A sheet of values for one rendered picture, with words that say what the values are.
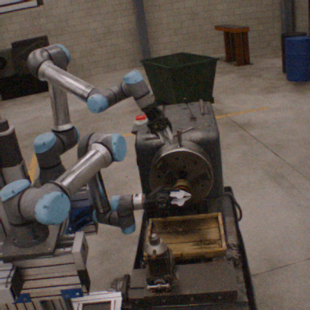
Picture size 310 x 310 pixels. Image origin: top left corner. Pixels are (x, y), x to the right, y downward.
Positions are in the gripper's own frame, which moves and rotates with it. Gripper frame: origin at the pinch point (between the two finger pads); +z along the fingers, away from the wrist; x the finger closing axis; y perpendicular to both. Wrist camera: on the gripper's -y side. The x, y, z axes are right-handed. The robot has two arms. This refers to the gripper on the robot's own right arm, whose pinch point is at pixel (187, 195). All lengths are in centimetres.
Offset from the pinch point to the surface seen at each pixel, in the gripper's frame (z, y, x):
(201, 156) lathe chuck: 7.8, -15.9, 11.3
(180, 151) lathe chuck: -2.1, -15.7, 14.9
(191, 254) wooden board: -0.4, 19.8, -18.4
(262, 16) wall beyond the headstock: 264, -1116, -6
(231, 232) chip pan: 22, -43, -54
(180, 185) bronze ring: -2.9, -3.3, 3.5
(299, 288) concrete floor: 69, -42, -108
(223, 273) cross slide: 11.8, 42.3, -10.7
